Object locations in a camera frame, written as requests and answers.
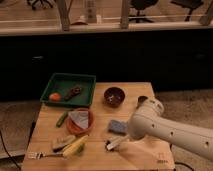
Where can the grey folded cloth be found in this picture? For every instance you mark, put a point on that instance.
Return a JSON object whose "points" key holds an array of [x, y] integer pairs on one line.
{"points": [[80, 118]]}

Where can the green vegetable piece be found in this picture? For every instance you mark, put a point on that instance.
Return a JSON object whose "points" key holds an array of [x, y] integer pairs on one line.
{"points": [[80, 150]]}

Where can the beige bread slice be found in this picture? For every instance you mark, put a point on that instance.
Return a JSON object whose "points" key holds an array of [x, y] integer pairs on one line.
{"points": [[60, 143]]}

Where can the yellow corn cob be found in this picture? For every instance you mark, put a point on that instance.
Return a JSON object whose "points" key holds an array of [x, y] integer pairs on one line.
{"points": [[72, 148]]}

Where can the orange plate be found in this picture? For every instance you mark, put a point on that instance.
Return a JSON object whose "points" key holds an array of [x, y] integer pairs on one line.
{"points": [[76, 130]]}

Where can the orange tomato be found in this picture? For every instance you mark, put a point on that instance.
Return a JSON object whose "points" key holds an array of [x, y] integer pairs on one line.
{"points": [[55, 97]]}

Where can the green cucumber piece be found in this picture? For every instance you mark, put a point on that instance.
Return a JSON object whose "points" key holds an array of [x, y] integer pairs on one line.
{"points": [[61, 119]]}

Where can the small metal cup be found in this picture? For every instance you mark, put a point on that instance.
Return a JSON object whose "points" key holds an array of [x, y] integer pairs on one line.
{"points": [[141, 99]]}

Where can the black office chair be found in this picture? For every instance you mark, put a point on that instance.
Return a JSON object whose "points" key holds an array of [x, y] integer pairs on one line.
{"points": [[140, 5]]}

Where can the silver fork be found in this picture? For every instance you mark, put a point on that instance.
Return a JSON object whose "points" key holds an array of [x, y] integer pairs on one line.
{"points": [[39, 155]]}

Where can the green plastic tray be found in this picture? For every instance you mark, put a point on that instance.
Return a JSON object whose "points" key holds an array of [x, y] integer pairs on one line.
{"points": [[63, 83]]}

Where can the purple bowl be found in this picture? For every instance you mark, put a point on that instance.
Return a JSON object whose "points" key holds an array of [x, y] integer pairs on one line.
{"points": [[114, 96]]}

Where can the brown toy food piece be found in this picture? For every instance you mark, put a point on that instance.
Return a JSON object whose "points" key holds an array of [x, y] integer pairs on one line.
{"points": [[73, 92]]}

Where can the blue sponge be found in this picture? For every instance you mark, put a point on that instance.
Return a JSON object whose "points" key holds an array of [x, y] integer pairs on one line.
{"points": [[118, 127]]}

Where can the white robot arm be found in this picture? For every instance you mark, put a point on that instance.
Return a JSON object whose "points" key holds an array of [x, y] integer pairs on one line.
{"points": [[147, 120]]}

